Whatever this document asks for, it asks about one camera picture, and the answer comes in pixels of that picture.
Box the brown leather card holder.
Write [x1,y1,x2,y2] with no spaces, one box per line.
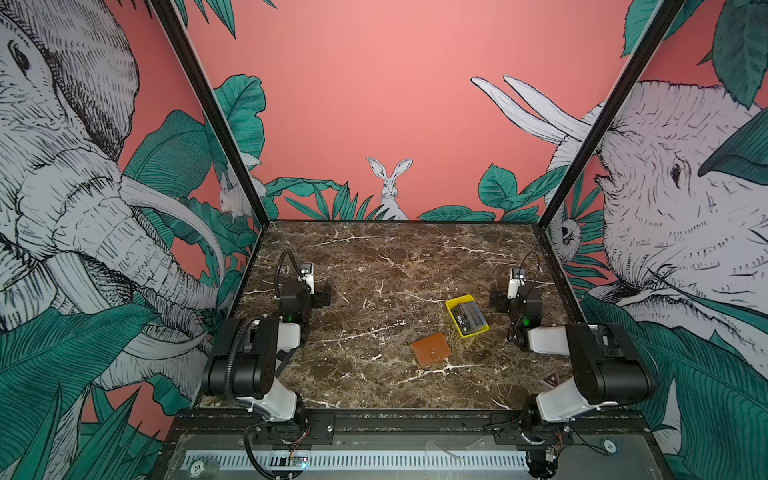
[411,332,452,367]

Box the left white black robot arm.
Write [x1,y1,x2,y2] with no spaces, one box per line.
[201,280,331,429]

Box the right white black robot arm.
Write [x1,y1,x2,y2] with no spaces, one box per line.
[489,284,657,434]

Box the dark credit card stack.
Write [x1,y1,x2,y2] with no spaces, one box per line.
[452,301,488,337]

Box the yellow plastic card tray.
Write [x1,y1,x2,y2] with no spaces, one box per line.
[445,295,489,339]

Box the red warning triangle sticker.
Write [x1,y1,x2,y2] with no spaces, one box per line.
[540,372,560,389]

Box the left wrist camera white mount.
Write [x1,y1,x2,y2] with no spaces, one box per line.
[299,262,315,295]

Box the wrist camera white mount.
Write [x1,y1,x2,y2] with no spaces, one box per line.
[299,262,315,295]
[506,267,526,299]

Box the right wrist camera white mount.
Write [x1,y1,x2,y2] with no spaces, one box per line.
[506,267,526,299]

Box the black front mounting rail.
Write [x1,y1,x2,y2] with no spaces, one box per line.
[166,408,654,447]

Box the white slotted cable duct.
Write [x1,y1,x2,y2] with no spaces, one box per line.
[180,450,529,476]

